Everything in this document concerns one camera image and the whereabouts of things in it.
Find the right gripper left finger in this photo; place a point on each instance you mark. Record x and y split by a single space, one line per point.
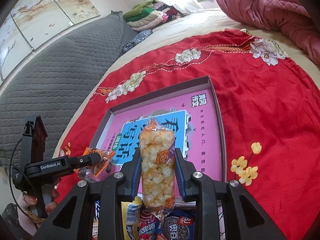
129 185

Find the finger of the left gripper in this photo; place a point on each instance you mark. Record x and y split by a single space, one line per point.
85 160

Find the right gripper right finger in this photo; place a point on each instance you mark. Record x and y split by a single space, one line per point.
184 171

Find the orange quail egg packet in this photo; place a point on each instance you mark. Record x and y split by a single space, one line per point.
101 161

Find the puffed rice cake packet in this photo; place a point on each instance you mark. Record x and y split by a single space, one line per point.
157 151

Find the brown Snickers bar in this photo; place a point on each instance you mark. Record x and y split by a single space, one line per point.
96 220

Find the left hand red nails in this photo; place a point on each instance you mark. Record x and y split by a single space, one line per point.
25 201

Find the yellow snack stick packet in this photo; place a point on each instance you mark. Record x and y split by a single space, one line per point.
131 218

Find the blue Oreo packet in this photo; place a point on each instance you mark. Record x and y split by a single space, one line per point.
179 224

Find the red cartoon snack packet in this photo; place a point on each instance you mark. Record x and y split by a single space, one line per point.
149 225

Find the pink Chinese workbook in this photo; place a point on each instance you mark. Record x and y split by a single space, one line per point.
197 134

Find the grey quilted sofa cover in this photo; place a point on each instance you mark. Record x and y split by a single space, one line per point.
56 81

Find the shallow grey box tray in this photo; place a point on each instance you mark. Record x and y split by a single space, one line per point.
165 119

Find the red floral blanket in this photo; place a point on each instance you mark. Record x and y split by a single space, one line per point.
270 114

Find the dark patterned cloth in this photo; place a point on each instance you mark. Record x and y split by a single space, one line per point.
140 37

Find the folded clothes pile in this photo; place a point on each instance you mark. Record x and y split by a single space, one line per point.
151 14

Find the pink quilted comforter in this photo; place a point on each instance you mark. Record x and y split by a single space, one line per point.
287 16

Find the flower wall painting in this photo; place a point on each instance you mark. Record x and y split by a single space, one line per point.
31 23

